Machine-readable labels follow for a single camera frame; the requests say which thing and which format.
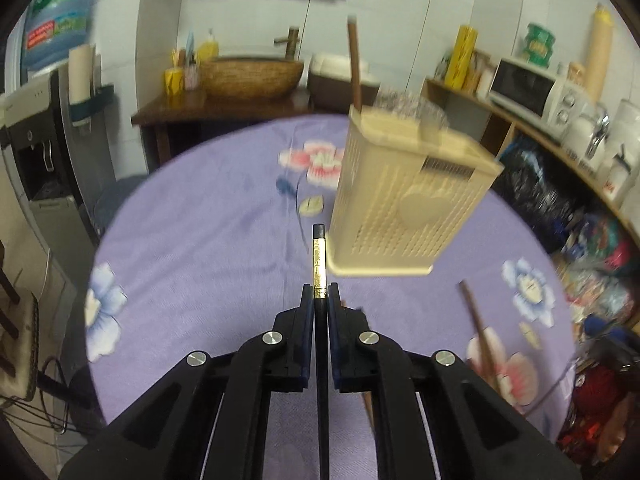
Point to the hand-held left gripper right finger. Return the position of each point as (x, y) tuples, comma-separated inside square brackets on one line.
[(336, 360)]

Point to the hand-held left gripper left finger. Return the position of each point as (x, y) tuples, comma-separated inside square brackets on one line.
[(306, 355)]

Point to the black chopstick with gold band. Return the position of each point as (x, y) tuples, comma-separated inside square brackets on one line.
[(319, 265)]

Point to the brown chopstick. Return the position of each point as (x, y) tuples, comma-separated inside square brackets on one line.
[(355, 65), (477, 330)]

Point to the beige perforated utensil holder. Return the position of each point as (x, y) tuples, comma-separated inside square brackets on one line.
[(400, 200)]

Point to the purple floral tablecloth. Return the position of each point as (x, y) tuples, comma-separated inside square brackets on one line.
[(210, 210)]

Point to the floral cloth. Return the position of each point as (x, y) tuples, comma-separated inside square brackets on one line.
[(407, 105)]

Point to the black plastic bag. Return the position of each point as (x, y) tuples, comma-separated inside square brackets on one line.
[(535, 185)]

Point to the clear stuffed plastic bag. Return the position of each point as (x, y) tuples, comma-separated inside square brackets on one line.
[(600, 295)]

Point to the white lidded brown bin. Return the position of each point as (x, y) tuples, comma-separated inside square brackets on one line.
[(330, 80)]

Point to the dark wooden vanity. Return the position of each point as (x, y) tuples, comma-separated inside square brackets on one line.
[(170, 110)]

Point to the wooden stool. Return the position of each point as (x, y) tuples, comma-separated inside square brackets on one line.
[(25, 350)]

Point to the light wooden shelf unit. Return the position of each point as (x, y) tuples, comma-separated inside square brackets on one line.
[(502, 132)]

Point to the wicker wash basin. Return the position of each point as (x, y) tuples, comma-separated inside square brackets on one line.
[(250, 77)]

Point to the colourful stuffed plastic bag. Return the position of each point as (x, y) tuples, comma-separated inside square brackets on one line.
[(605, 245)]

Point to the yellow cup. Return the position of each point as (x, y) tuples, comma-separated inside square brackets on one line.
[(174, 81)]

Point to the small pink bottle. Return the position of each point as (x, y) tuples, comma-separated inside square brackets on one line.
[(192, 72)]

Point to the bronze faucet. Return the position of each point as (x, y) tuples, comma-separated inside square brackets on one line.
[(291, 42)]

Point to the yellow soap bottle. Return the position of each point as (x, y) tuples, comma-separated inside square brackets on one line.
[(207, 50)]

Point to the yellow wrap roll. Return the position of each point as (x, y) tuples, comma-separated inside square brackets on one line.
[(460, 55)]

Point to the white kettle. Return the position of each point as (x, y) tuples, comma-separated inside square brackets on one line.
[(580, 135)]

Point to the white microwave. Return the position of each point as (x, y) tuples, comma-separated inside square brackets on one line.
[(520, 82)]

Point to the water dispenser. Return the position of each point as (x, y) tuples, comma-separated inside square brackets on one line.
[(35, 160)]

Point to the beige paper cup stack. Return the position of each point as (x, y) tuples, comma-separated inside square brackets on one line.
[(597, 50)]

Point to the blue water bottle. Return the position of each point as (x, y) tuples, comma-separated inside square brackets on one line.
[(60, 10)]

